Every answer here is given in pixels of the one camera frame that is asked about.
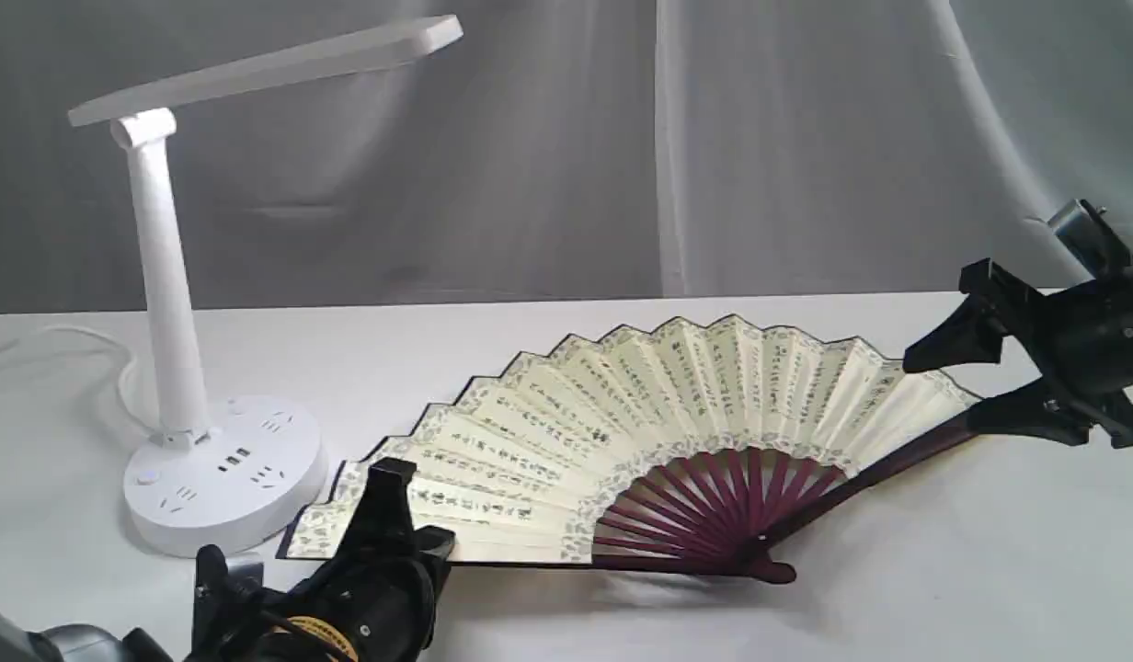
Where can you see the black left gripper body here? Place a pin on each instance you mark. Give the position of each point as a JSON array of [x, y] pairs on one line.
[[349, 609]]

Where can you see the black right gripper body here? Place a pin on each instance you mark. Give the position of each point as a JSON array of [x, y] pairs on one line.
[[1079, 339]]

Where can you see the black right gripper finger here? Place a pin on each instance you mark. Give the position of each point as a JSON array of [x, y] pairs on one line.
[[972, 334], [1033, 410]]

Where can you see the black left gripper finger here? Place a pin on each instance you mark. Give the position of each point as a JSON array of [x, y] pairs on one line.
[[382, 525]]

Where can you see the cream paper folding fan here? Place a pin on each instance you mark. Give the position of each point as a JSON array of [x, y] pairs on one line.
[[682, 450]]

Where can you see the white desk lamp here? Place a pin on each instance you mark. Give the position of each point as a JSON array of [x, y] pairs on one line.
[[231, 473]]

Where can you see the grey backdrop curtain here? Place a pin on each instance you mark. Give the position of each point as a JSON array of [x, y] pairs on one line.
[[571, 150]]

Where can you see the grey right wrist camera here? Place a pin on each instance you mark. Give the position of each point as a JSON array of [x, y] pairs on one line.
[[1082, 229]]

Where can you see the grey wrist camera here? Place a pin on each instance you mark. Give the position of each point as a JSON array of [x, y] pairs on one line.
[[1082, 229], [243, 575]]

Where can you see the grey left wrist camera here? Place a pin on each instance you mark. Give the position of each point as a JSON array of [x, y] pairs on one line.
[[243, 575]]

